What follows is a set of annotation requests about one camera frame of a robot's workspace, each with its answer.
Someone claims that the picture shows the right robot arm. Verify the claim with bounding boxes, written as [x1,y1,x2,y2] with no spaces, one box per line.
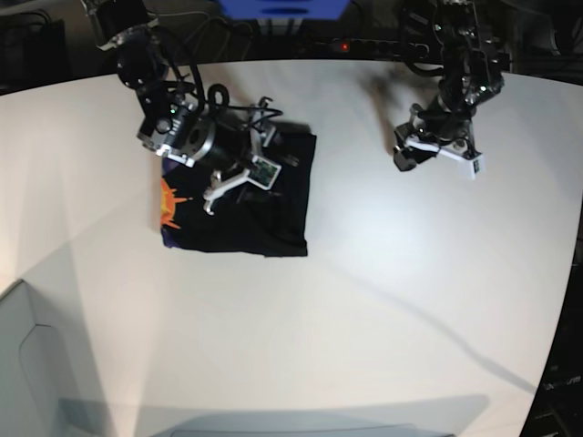
[83,1,282,215]

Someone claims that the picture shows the black T-shirt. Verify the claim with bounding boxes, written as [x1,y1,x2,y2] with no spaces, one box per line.
[160,122,317,258]

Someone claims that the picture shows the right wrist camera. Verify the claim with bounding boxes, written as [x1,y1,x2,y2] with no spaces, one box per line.
[247,155,281,190]

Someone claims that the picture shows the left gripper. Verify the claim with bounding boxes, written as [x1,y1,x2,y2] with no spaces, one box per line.
[393,104,482,173]

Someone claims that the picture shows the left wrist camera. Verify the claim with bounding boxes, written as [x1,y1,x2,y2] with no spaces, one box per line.
[463,154,485,180]

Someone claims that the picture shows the blue plastic box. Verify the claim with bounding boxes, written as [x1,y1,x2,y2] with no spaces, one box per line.
[219,0,350,20]

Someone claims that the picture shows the black power strip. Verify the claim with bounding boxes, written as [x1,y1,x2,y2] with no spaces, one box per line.
[302,39,403,62]

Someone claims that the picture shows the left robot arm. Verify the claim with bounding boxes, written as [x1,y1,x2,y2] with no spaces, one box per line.
[393,1,505,179]

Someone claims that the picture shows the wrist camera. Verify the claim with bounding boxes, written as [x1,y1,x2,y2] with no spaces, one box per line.
[463,154,485,180]
[247,155,281,190]

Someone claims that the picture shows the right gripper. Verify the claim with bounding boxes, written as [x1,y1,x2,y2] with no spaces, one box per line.
[202,97,300,216]

